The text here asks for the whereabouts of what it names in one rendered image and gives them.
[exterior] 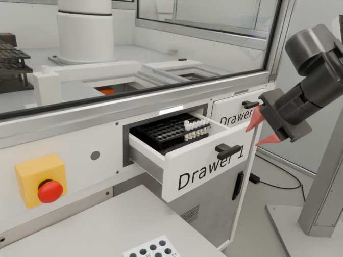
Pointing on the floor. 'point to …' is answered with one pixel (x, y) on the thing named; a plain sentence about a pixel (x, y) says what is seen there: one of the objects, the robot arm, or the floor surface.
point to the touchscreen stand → (316, 208)
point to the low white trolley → (115, 230)
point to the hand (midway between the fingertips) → (254, 136)
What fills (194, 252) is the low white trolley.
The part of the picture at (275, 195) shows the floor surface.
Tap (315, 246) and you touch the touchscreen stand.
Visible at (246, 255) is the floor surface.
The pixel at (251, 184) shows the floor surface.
